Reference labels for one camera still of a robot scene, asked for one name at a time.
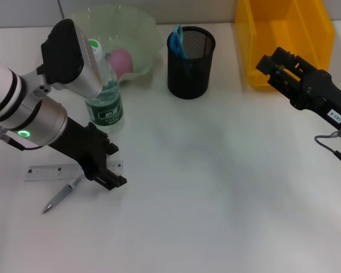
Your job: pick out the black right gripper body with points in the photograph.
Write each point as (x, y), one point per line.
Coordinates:
(324, 96)

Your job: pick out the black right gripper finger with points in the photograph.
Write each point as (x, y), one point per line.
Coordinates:
(295, 62)
(264, 65)

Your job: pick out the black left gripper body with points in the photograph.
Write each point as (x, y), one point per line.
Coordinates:
(85, 145)

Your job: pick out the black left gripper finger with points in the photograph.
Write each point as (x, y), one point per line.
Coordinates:
(111, 148)
(110, 180)

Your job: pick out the clear green-label water bottle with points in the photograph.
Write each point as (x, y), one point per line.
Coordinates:
(106, 113)

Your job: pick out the clear plastic ruler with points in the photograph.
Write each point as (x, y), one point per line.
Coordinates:
(45, 172)

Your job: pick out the grey ballpoint pen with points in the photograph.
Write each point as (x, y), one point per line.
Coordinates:
(58, 199)

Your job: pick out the pink peach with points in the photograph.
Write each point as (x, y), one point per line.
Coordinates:
(122, 64)

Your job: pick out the blue scissors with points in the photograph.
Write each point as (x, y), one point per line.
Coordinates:
(177, 42)

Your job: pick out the black mesh pen holder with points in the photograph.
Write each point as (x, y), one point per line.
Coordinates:
(189, 76)

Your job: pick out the translucent green fruit plate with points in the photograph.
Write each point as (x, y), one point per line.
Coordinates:
(136, 31)

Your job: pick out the yellow plastic bin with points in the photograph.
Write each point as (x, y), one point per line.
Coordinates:
(284, 28)

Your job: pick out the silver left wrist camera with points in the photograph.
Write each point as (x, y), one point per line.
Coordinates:
(74, 57)

